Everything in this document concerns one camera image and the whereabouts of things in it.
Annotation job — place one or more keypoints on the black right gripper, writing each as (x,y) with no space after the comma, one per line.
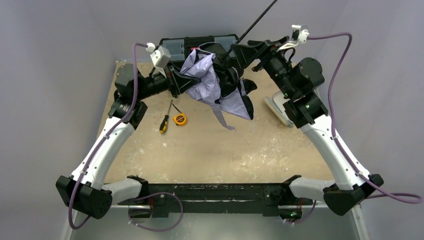
(261,55)

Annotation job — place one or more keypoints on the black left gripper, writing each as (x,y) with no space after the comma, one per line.
(174,82)

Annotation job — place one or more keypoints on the black plastic toolbox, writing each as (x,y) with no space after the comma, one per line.
(180,48)

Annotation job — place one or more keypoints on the lilac umbrella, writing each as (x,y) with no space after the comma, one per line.
(222,86)

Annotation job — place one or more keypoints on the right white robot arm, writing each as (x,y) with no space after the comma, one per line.
(352,182)

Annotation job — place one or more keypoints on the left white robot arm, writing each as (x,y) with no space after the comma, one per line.
(85,190)

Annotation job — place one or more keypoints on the yellow tape measure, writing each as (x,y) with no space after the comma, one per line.
(180,118)

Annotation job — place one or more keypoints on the yellow black screwdriver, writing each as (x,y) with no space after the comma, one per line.
(164,124)

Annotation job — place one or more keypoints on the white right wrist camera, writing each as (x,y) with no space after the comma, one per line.
(299,36)

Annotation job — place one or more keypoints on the aluminium frame rail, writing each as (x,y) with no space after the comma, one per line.
(355,211)

